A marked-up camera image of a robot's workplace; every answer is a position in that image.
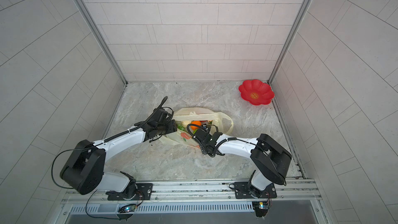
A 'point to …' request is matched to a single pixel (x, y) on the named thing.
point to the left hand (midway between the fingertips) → (176, 125)
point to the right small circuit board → (260, 208)
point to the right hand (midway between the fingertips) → (209, 146)
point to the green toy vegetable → (181, 127)
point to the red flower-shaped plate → (256, 92)
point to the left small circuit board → (127, 208)
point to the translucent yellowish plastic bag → (198, 115)
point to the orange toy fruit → (196, 122)
